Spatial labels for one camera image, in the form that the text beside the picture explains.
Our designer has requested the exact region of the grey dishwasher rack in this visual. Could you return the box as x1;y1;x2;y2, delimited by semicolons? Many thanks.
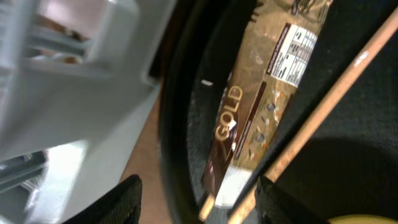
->
1;0;177;223

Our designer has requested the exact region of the gold foil wrapper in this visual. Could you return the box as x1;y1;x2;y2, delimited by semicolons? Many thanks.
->
202;0;331;208

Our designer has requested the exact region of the yellow bowl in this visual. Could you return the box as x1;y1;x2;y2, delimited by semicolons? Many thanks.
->
328;215;397;224

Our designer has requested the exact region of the round black tray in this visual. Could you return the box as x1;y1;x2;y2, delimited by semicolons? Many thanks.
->
159;0;397;223

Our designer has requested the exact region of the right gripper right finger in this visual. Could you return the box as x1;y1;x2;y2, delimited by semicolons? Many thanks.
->
255;177;330;224

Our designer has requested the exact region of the wooden chopstick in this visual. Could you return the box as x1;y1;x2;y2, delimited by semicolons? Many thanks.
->
229;1;397;223
198;194;215;221

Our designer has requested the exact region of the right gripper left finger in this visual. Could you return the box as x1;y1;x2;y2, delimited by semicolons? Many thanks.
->
64;174;142;224

